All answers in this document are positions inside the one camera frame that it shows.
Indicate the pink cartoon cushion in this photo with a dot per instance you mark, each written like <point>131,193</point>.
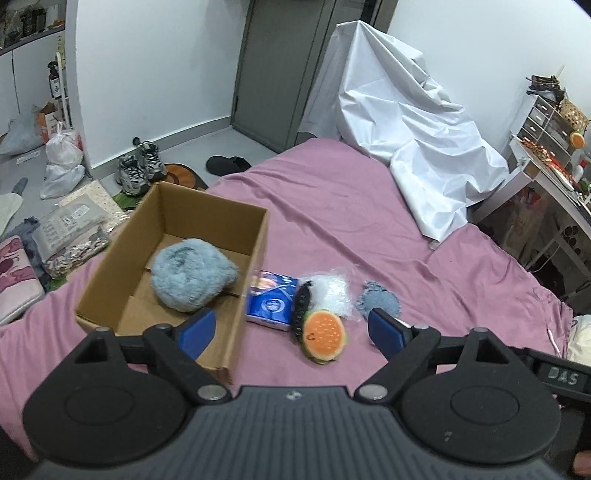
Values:
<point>16,277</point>

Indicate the black slipper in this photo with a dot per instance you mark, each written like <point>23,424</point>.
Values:
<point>226,165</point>

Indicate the grey plastic bag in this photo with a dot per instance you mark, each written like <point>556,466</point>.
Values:
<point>21,138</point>

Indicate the cream crumpled cloth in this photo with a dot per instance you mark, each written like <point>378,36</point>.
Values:
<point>581,339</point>

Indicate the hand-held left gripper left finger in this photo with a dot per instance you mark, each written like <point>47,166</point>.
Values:
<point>199,330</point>

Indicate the white desk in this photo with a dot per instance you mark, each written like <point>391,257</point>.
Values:
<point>531,175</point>

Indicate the round blue-grey fabric pad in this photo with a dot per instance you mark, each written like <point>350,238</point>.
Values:
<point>378,297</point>

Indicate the grey sneaker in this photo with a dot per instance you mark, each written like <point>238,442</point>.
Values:
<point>152,159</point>
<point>133,177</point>

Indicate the fuzzy grey-blue rug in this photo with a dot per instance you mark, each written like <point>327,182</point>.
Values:
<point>32,240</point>

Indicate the green brown cartoon floor mat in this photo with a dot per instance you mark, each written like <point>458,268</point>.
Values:
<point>182,175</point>

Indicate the patterned fabric package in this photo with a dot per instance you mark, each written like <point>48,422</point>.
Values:
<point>76,258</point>

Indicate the brown cardboard box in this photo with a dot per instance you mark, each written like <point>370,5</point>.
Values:
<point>124,307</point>

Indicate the white cloth cover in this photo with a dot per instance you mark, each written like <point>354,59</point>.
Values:
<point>406,124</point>

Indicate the wicker basket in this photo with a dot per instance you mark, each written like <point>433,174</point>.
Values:
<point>575,115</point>

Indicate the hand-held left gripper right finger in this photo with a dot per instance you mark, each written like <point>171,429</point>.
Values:
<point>383,330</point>

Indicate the pink bed sheet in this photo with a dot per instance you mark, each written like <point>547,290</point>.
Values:
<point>332,207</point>

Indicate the cluttered grey counter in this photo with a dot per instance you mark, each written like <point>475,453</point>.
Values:
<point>27,27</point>

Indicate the black ridged clip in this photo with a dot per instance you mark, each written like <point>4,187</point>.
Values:
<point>302,300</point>

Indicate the dark bottle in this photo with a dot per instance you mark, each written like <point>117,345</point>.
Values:
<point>55,83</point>

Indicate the blue tissue pack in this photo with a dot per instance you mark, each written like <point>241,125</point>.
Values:
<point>270,302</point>

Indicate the white cloth mitt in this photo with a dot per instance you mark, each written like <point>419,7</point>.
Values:
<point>9,205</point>

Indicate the person's bare leg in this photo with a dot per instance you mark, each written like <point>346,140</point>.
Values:
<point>584,466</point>

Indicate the grey door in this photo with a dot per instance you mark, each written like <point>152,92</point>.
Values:
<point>286,69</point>

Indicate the fluffy blue-grey plush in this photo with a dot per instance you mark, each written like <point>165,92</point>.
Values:
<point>191,274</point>

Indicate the cream floral fabric package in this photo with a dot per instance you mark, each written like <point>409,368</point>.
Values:
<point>94,194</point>

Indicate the clear plastic bag white filling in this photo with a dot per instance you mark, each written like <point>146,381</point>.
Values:
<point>334,290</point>

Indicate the burger plush toy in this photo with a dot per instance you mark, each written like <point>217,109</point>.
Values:
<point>325,337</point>

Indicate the orange cardboard carton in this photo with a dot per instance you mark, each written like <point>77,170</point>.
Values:
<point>46,122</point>

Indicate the white knotted plastic bag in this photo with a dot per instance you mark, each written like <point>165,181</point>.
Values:
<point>62,147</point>

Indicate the grey packaged clothing bag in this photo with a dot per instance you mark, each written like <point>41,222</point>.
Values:
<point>69,224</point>

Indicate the grey drawer organizer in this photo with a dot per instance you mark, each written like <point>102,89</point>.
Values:
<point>540,122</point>

